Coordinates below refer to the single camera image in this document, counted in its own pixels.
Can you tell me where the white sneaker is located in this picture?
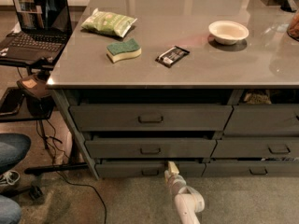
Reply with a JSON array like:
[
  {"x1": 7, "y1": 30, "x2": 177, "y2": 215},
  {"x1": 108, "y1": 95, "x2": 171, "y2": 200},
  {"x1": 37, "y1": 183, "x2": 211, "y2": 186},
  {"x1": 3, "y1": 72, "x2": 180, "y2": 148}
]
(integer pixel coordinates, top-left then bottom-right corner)
[{"x1": 0, "y1": 170, "x2": 21, "y2": 186}]

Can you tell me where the brown jar at edge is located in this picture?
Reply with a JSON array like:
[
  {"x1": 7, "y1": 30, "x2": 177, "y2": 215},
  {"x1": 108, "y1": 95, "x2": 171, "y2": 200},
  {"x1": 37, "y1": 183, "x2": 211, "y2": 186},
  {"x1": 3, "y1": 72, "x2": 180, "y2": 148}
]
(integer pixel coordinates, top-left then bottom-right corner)
[{"x1": 287, "y1": 10, "x2": 299, "y2": 40}]

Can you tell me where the grey drawer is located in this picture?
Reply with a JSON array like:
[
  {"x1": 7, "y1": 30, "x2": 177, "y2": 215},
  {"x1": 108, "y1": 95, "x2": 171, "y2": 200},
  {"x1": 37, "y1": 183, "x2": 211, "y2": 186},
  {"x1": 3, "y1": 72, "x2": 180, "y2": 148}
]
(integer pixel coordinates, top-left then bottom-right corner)
[
  {"x1": 95, "y1": 160, "x2": 206, "y2": 178},
  {"x1": 203, "y1": 161, "x2": 299, "y2": 177},
  {"x1": 224, "y1": 105, "x2": 299, "y2": 136},
  {"x1": 85, "y1": 138, "x2": 216, "y2": 159},
  {"x1": 211, "y1": 137, "x2": 299, "y2": 159},
  {"x1": 69, "y1": 104, "x2": 232, "y2": 132}
]

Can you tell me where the green chip bag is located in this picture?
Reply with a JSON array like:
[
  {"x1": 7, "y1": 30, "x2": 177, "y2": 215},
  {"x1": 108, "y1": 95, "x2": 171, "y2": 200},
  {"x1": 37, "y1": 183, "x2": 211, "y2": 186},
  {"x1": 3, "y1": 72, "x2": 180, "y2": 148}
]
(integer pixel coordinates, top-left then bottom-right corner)
[{"x1": 81, "y1": 8, "x2": 136, "y2": 38}]

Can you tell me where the black device with sticky note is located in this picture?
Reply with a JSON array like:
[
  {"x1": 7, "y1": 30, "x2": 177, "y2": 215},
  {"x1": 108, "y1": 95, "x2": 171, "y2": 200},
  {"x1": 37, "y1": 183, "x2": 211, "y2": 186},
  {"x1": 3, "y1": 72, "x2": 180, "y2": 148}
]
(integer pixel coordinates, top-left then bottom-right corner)
[{"x1": 17, "y1": 73, "x2": 54, "y2": 117}]

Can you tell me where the person leg in jeans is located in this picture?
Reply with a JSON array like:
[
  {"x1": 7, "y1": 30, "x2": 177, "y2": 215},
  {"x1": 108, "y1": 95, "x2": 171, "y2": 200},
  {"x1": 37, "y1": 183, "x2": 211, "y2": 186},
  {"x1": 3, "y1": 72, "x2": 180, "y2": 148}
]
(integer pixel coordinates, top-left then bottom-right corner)
[{"x1": 0, "y1": 133, "x2": 31, "y2": 224}]

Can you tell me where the black floor cable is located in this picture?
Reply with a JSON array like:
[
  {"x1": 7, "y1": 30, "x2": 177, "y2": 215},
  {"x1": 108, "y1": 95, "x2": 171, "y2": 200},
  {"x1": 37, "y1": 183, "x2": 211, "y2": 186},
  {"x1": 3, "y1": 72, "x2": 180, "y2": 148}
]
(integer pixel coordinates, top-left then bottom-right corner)
[{"x1": 36, "y1": 119, "x2": 108, "y2": 224}]

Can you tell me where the black snack bar wrapper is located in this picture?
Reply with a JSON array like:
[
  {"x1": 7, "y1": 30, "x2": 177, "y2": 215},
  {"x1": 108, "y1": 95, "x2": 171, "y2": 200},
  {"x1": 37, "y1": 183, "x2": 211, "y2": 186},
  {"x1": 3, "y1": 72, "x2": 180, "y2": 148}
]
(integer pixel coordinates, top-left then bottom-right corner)
[{"x1": 155, "y1": 46, "x2": 190, "y2": 68}]

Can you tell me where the white bowl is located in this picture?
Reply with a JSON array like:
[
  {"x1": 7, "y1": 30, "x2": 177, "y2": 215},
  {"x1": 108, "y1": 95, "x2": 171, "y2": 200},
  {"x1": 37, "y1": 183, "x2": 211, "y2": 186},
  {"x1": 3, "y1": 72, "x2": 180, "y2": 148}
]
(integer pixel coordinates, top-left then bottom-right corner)
[{"x1": 208, "y1": 21, "x2": 249, "y2": 46}]

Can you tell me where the black open laptop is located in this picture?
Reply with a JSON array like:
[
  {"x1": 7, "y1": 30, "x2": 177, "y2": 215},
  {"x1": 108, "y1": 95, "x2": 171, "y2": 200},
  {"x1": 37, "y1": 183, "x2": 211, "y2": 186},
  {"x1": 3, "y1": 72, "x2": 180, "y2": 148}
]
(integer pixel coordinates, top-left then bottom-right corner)
[{"x1": 1, "y1": 0, "x2": 72, "y2": 65}]

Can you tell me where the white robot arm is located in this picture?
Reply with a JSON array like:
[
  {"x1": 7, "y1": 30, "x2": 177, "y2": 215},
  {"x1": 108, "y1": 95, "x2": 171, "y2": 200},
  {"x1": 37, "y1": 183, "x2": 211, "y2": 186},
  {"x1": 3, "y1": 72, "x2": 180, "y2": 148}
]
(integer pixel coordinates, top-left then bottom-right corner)
[{"x1": 164, "y1": 161, "x2": 205, "y2": 224}]

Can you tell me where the green yellow sponge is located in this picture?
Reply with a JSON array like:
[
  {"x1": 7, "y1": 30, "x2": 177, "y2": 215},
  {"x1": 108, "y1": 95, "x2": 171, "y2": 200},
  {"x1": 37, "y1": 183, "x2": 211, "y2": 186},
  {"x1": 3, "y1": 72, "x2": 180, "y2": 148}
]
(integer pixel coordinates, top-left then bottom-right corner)
[{"x1": 107, "y1": 38, "x2": 141, "y2": 63}]

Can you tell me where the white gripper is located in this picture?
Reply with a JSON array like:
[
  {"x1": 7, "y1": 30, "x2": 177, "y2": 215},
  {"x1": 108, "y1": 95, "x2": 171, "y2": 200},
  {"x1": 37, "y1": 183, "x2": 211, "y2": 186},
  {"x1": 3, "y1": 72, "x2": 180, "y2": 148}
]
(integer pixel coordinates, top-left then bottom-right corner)
[{"x1": 164, "y1": 161, "x2": 187, "y2": 196}]

